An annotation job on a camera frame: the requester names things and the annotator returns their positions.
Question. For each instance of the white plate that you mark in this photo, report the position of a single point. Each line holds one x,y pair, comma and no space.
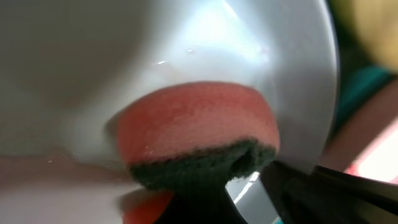
379,159

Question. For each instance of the green rimmed plate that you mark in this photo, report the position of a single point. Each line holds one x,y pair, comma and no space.
373,23

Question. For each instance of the green and red sponge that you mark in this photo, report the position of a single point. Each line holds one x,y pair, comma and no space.
193,138

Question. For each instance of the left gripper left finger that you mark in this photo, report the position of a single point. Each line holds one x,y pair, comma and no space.
211,207

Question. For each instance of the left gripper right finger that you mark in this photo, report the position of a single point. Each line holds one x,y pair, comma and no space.
328,197

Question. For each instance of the teal plastic serving tray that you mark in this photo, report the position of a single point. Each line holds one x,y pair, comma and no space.
360,76

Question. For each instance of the light blue plate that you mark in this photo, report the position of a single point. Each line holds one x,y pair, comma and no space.
68,68

